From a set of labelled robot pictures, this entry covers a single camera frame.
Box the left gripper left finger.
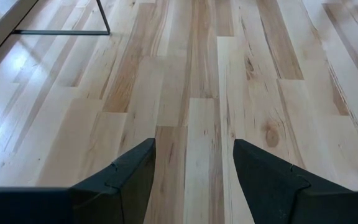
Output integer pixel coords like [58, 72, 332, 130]
[0, 138, 157, 224]

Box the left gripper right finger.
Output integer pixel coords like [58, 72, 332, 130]
[232, 139, 358, 224]

